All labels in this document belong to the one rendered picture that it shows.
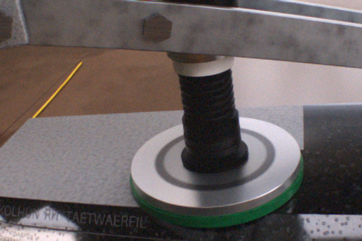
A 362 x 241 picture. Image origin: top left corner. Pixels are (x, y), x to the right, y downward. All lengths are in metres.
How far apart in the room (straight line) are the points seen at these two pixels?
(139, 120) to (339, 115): 0.31
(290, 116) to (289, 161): 0.17
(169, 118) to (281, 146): 0.23
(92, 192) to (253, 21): 0.30
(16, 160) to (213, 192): 0.34
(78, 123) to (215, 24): 0.41
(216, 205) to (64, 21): 0.25
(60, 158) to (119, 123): 0.12
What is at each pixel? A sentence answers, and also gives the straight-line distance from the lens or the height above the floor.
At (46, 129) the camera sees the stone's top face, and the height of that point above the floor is 0.80.
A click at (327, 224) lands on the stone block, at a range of 0.56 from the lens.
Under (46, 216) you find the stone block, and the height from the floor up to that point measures 0.79.
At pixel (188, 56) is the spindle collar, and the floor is 0.98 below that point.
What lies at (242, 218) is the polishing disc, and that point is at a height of 0.81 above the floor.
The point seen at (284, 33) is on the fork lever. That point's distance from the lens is 0.53.
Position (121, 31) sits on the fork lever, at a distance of 0.48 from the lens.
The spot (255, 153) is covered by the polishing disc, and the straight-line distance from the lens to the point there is 0.62.
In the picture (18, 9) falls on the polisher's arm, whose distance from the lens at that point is 0.45.
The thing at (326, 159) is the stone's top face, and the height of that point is 0.80.
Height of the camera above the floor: 1.15
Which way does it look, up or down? 27 degrees down
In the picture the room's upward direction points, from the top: 8 degrees counter-clockwise
